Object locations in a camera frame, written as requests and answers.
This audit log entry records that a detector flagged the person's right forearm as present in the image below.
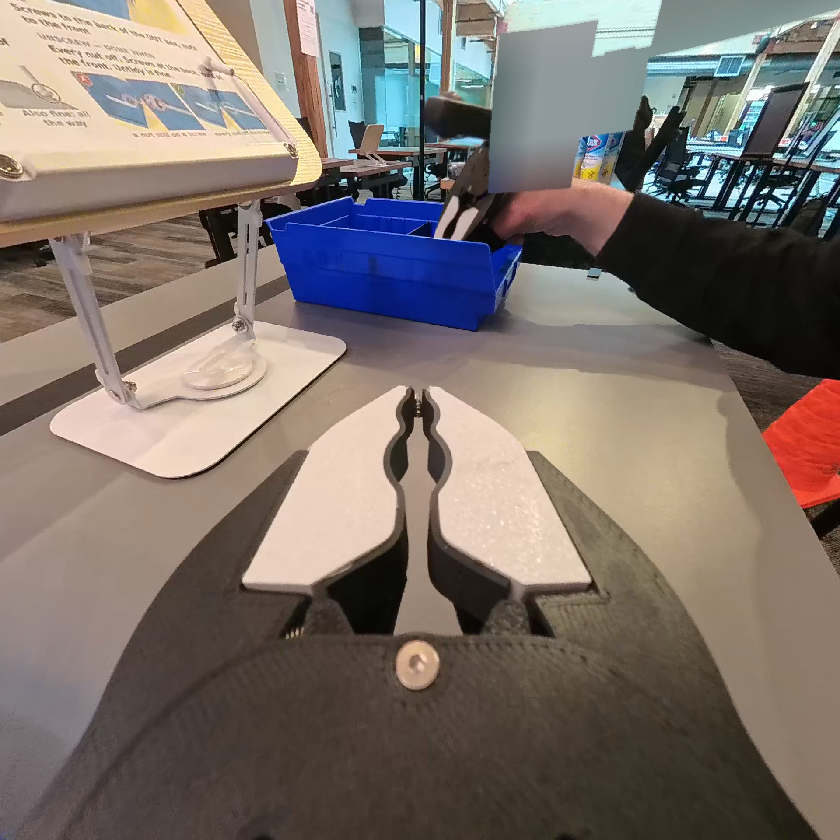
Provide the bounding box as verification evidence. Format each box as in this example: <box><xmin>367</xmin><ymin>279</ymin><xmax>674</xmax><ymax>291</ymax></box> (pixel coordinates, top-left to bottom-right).
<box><xmin>594</xmin><ymin>193</ymin><xmax>840</xmax><ymax>382</ymax></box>

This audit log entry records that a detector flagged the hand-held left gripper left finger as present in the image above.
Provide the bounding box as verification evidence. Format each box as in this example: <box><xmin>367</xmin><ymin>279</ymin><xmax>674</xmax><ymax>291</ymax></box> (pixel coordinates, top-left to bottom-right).
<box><xmin>241</xmin><ymin>386</ymin><xmax>416</xmax><ymax>635</ymax></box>

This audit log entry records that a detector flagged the wooden pillar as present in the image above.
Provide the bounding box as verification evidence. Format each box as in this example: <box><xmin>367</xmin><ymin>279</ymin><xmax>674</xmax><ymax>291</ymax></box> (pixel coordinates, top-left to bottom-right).
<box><xmin>284</xmin><ymin>0</ymin><xmax>327</xmax><ymax>155</ymax></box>

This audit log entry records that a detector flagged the black monitor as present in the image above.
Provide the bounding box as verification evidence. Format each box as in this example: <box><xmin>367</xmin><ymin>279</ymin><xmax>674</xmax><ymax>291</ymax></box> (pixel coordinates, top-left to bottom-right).
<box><xmin>745</xmin><ymin>82</ymin><xmax>812</xmax><ymax>160</ymax></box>

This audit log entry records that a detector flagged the red fabric object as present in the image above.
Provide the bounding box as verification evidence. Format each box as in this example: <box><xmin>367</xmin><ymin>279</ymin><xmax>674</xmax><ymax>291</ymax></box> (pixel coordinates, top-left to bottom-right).
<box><xmin>761</xmin><ymin>379</ymin><xmax>840</xmax><ymax>509</ymax></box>

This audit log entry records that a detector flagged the blue plastic bin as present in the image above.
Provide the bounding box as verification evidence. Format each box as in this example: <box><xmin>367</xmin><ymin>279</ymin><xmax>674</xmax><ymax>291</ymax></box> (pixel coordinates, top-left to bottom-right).
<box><xmin>264</xmin><ymin>196</ymin><xmax>524</xmax><ymax>332</ymax></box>

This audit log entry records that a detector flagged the printed instruction sheet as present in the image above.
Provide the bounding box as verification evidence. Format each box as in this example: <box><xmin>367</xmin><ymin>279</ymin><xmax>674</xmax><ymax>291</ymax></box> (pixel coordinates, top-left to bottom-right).
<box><xmin>0</xmin><ymin>0</ymin><xmax>293</xmax><ymax>168</ymax></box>

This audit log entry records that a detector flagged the white adjustable stand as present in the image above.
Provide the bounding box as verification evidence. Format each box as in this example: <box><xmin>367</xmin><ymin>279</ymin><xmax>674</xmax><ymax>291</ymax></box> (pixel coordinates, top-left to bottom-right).
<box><xmin>0</xmin><ymin>0</ymin><xmax>347</xmax><ymax>479</ymax></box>

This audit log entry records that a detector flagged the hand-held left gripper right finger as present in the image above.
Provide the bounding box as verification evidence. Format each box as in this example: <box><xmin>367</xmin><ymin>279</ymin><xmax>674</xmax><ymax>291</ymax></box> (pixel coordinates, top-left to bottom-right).
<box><xmin>421</xmin><ymin>386</ymin><xmax>593</xmax><ymax>635</ymax></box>

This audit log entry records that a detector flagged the black vertical pole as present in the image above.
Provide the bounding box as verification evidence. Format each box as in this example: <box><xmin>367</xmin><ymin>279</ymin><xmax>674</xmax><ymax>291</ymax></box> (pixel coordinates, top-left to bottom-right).
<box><xmin>416</xmin><ymin>0</ymin><xmax>428</xmax><ymax>201</ymax></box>

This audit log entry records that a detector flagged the person's right hand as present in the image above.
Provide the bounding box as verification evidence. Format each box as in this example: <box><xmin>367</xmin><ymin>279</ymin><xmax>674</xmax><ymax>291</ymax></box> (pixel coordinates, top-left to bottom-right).
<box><xmin>491</xmin><ymin>178</ymin><xmax>635</xmax><ymax>258</ymax></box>

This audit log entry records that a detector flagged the black mesh office chair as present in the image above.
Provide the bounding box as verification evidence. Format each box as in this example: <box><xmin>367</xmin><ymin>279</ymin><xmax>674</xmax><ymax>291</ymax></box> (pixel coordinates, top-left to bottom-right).
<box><xmin>650</xmin><ymin>128</ymin><xmax>691</xmax><ymax>193</ymax></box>

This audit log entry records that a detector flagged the wooden desk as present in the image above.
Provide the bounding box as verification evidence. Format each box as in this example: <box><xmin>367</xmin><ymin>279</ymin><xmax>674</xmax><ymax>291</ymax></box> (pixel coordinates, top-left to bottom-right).
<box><xmin>338</xmin><ymin>147</ymin><xmax>448</xmax><ymax>198</ymax></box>

